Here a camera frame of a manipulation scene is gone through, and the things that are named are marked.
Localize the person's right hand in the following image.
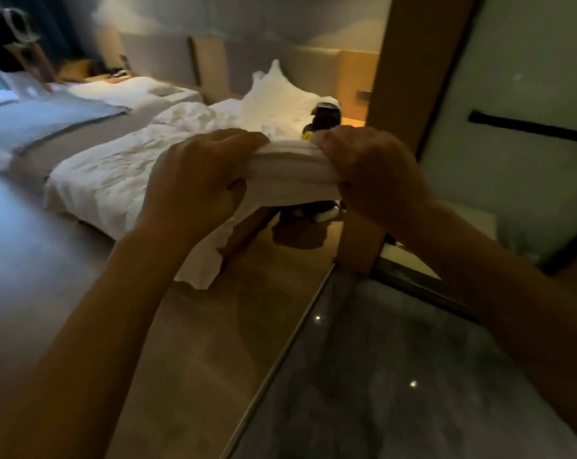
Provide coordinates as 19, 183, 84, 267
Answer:
310, 124, 435, 230

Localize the white pillow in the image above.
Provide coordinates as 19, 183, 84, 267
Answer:
240, 59, 320, 139

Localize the person's left forearm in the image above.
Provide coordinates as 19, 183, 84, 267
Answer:
0, 224, 189, 459

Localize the person's right forearm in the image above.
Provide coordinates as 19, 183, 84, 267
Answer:
389, 198, 577, 445

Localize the white towel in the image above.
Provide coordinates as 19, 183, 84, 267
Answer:
173, 138, 345, 291

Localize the black door handle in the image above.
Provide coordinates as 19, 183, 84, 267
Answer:
468, 109, 577, 147

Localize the person's left hand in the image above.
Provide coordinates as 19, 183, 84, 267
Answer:
137, 127, 271, 249

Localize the padded headboard panel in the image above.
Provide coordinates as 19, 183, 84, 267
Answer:
92, 28, 380, 122

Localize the dark curtain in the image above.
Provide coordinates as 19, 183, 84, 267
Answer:
0, 0, 103, 68

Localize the bed with grey runner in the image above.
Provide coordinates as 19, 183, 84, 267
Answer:
0, 75, 204, 182

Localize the bed with crumpled white sheet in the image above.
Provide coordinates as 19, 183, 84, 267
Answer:
43, 99, 318, 242

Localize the frosted glass door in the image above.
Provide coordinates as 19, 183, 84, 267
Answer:
372, 0, 577, 321

